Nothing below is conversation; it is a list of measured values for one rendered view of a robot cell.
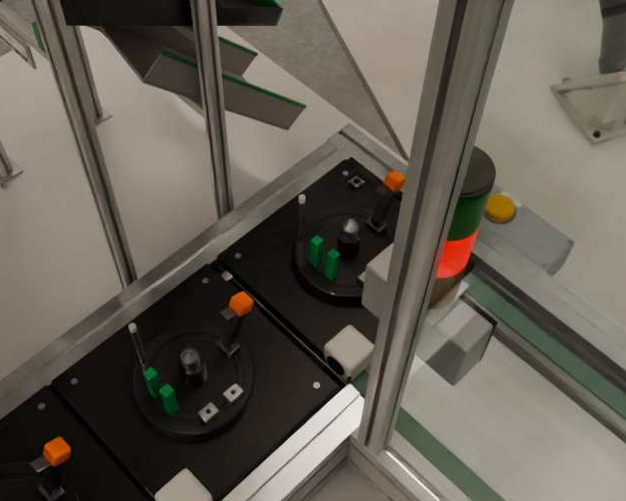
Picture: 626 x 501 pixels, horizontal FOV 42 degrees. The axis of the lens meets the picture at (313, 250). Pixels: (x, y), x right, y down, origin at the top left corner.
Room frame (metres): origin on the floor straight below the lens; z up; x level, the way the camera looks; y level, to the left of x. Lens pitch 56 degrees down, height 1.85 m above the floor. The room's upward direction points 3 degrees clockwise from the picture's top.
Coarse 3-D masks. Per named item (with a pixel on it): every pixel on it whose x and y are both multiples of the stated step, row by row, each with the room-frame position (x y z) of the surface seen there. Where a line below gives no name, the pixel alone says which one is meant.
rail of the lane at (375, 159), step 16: (352, 128) 0.83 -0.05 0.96; (336, 144) 0.80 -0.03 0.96; (352, 144) 0.80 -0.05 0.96; (368, 144) 0.80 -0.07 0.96; (352, 160) 0.77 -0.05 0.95; (368, 160) 0.77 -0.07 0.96; (384, 160) 0.77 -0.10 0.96; (368, 176) 0.75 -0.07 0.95; (384, 176) 0.74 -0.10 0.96; (400, 192) 0.71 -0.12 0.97
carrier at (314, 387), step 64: (192, 320) 0.49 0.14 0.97; (256, 320) 0.49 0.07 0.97; (64, 384) 0.40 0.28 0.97; (128, 384) 0.40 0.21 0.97; (192, 384) 0.39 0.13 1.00; (256, 384) 0.41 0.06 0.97; (320, 384) 0.41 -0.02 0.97; (128, 448) 0.32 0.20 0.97; (192, 448) 0.33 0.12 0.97; (256, 448) 0.33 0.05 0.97
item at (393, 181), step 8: (392, 176) 0.65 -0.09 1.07; (400, 176) 0.65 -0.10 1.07; (384, 184) 0.64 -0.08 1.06; (392, 184) 0.64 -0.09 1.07; (400, 184) 0.64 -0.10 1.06; (384, 192) 0.63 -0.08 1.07; (392, 192) 0.64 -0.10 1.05; (384, 200) 0.64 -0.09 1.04; (392, 200) 0.64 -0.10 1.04; (376, 208) 0.64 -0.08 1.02; (384, 208) 0.63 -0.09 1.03; (376, 216) 0.63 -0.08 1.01; (384, 216) 0.63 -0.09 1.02; (376, 224) 0.62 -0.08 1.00
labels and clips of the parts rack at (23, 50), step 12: (0, 0) 0.65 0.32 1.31; (0, 24) 0.64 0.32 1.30; (36, 24) 0.59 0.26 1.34; (0, 36) 0.64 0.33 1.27; (12, 36) 0.62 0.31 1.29; (36, 36) 0.59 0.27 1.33; (12, 48) 0.63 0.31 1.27; (24, 48) 0.61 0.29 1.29; (24, 60) 0.62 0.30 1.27; (180, 96) 0.74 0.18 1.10
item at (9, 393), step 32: (320, 160) 0.77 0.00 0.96; (256, 192) 0.70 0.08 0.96; (288, 192) 0.70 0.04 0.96; (224, 224) 0.65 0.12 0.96; (256, 224) 0.65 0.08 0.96; (192, 256) 0.59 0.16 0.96; (128, 288) 0.54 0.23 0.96; (160, 288) 0.54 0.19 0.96; (96, 320) 0.49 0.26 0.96; (128, 320) 0.49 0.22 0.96; (64, 352) 0.45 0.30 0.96; (0, 384) 0.40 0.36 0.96; (32, 384) 0.40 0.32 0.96; (0, 416) 0.36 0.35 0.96; (320, 416) 0.38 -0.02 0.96; (352, 416) 0.38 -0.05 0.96; (288, 448) 0.34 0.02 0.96; (320, 448) 0.34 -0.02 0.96; (256, 480) 0.30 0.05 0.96; (288, 480) 0.30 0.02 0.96; (320, 480) 0.32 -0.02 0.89
